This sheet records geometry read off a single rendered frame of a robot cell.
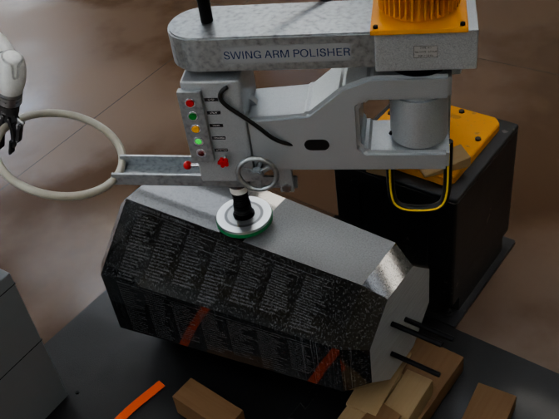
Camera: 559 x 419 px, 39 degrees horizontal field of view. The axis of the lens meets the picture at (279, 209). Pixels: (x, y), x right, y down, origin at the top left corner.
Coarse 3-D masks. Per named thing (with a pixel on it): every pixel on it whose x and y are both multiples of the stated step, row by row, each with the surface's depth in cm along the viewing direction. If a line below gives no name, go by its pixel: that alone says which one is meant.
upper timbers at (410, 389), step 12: (408, 372) 321; (396, 384) 318; (408, 384) 317; (420, 384) 316; (432, 384) 318; (396, 396) 313; (408, 396) 312; (420, 396) 312; (348, 408) 311; (396, 408) 309; (408, 408) 308; (420, 408) 314
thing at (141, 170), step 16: (128, 160) 300; (144, 160) 299; (160, 160) 298; (176, 160) 297; (112, 176) 292; (128, 176) 291; (144, 176) 290; (160, 176) 289; (176, 176) 287; (192, 176) 286; (272, 176) 282
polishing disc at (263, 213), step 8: (232, 200) 310; (256, 200) 309; (264, 200) 308; (224, 208) 307; (232, 208) 307; (256, 208) 305; (264, 208) 305; (216, 216) 304; (224, 216) 304; (232, 216) 303; (256, 216) 301; (264, 216) 301; (224, 224) 300; (232, 224) 299; (240, 224) 299; (248, 224) 298; (256, 224) 298; (264, 224) 298; (232, 232) 296; (240, 232) 296; (248, 232) 296
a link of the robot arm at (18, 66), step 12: (0, 60) 275; (12, 60) 275; (24, 60) 279; (0, 72) 277; (12, 72) 277; (24, 72) 280; (0, 84) 280; (12, 84) 279; (24, 84) 284; (12, 96) 284
